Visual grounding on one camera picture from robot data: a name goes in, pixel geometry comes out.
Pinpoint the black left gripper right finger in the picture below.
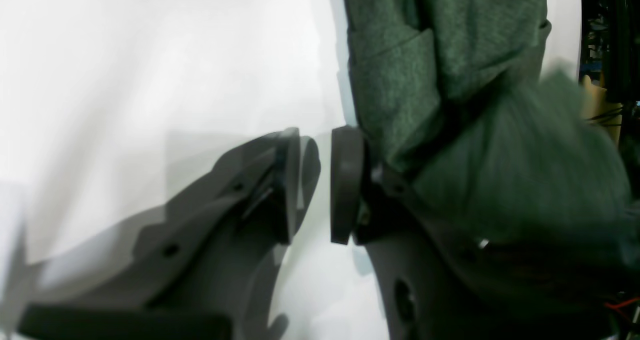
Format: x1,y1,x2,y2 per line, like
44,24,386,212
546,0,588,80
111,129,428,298
330,126,639,339

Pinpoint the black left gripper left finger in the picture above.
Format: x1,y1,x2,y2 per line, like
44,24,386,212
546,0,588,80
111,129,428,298
17,128,321,339

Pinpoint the dark green long-sleeve shirt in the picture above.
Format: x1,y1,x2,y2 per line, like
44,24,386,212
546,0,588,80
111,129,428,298
344,0,639,242

